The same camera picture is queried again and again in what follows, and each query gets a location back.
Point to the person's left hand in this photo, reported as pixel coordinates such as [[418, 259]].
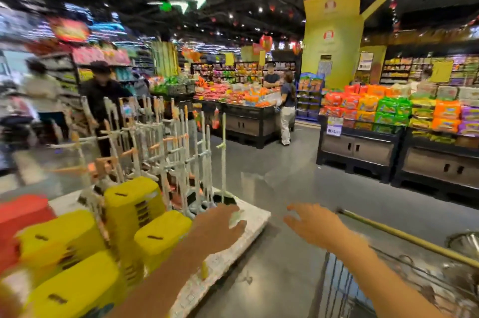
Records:
[[214, 228]]

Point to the person's right hand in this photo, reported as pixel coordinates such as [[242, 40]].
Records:
[[320, 225]]

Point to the person's right thumb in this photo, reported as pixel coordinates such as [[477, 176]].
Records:
[[291, 222]]

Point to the person's left thumb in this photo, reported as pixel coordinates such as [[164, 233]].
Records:
[[239, 230]]

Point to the person's right forearm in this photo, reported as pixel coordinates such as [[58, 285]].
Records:
[[381, 284]]

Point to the person's left forearm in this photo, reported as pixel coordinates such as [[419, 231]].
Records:
[[161, 284]]

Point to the white display platform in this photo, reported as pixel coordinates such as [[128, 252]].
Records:
[[239, 231]]

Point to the yellow plastic stool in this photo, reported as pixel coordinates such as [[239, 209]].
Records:
[[78, 287], [161, 237], [60, 243]]

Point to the white price sign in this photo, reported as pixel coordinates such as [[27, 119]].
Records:
[[334, 127]]

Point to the long dark display table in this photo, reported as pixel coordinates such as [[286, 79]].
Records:
[[247, 123]]

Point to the tall stack of yellow stools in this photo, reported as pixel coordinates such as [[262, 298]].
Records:
[[131, 213]]

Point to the group of white orange mops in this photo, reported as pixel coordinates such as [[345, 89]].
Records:
[[157, 145]]

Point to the metal shopping cart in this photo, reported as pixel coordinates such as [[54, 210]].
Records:
[[404, 273]]

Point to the blue shelf rack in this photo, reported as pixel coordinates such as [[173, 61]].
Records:
[[310, 99]]

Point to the pile of red packaged goods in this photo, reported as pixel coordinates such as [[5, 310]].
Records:
[[228, 95]]

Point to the pile of red green snack packets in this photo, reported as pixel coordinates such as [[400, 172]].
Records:
[[368, 106]]

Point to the pile of green packaged goods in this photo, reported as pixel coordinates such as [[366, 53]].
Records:
[[174, 85]]

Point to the steel bowl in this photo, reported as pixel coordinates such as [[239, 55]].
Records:
[[466, 244]]

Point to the red hanging lantern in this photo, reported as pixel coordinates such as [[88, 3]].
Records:
[[266, 42]]

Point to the yellow pillar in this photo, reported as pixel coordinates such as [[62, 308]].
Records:
[[333, 44]]

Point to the pile of orange purple snack packets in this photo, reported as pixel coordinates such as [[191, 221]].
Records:
[[445, 114]]

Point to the yellow hanging sign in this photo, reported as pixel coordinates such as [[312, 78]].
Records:
[[441, 71]]

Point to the red plastic stool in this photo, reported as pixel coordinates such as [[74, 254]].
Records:
[[22, 216]]

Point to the store shelf of pink packets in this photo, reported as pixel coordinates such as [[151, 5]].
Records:
[[99, 61]]

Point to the black stroller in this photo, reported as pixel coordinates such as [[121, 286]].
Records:
[[15, 138]]

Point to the red oval sign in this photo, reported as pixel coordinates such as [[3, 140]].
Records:
[[70, 30]]

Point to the wall shelves of goods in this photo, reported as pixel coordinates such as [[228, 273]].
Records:
[[411, 69]]

